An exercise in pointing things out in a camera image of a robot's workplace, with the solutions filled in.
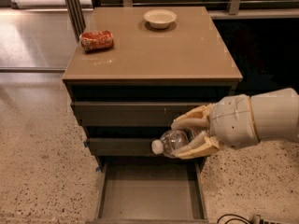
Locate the grey drawer cabinet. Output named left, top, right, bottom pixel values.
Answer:
left=61, top=6, right=244, bottom=173

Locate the top drawer front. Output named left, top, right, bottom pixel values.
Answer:
left=71, top=101, right=203, bottom=127

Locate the crushed red snack bag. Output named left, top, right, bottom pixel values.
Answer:
left=80, top=30, right=114, bottom=52

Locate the white bowl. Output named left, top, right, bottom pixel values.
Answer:
left=144, top=9, right=177, bottom=29

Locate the middle drawer front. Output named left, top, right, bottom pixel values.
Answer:
left=85, top=138, right=155, bottom=157

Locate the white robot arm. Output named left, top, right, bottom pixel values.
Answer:
left=171, top=88, right=299, bottom=160

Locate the clear plastic water bottle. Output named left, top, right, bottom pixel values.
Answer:
left=151, top=127, right=210, bottom=158

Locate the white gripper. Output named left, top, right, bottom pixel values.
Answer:
left=171, top=94, right=259, bottom=160

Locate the open bottom drawer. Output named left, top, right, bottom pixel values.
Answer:
left=86, top=157, right=209, bottom=224

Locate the black cable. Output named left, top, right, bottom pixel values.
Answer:
left=216, top=213, right=254, bottom=224

